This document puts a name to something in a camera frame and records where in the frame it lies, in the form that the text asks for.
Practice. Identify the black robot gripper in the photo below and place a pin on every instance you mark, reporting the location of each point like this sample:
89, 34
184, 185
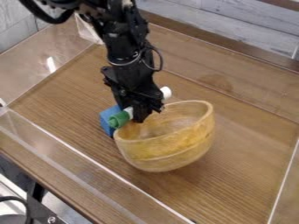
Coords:
128, 75

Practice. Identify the green white marker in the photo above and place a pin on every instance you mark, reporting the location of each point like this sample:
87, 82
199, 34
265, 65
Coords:
117, 116

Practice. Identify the brown wooden bowl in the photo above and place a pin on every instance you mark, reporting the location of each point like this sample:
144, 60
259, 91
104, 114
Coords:
171, 139

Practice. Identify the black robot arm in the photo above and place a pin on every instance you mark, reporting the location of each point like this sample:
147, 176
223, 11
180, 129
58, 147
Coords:
123, 29

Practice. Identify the blue foam block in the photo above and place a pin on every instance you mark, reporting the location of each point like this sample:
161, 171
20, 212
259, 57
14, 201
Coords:
103, 119

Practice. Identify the black metal stand base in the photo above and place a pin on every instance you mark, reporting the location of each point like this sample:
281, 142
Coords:
36, 214

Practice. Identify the clear acrylic triangle bracket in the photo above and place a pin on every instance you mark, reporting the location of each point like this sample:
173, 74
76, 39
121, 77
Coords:
87, 32

